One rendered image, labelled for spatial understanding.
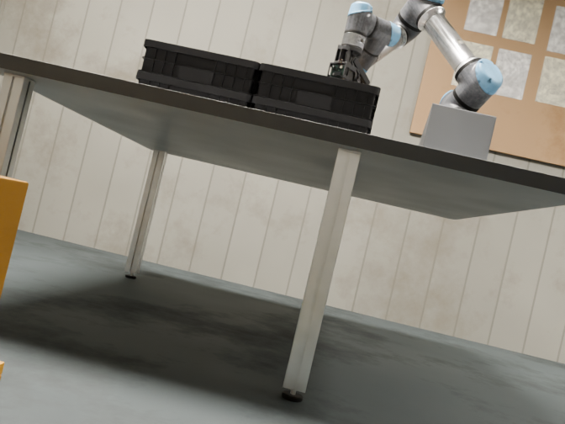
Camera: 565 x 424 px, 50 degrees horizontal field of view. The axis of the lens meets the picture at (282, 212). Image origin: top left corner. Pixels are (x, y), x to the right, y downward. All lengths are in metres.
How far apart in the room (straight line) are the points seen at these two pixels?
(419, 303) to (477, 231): 0.59
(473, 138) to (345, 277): 2.03
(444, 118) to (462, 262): 2.04
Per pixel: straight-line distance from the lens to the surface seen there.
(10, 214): 0.96
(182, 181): 4.11
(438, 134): 2.15
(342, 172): 1.58
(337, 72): 2.04
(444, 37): 2.40
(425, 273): 4.05
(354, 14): 2.12
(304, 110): 1.98
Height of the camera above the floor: 0.43
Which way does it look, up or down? 1 degrees up
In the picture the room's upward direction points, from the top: 13 degrees clockwise
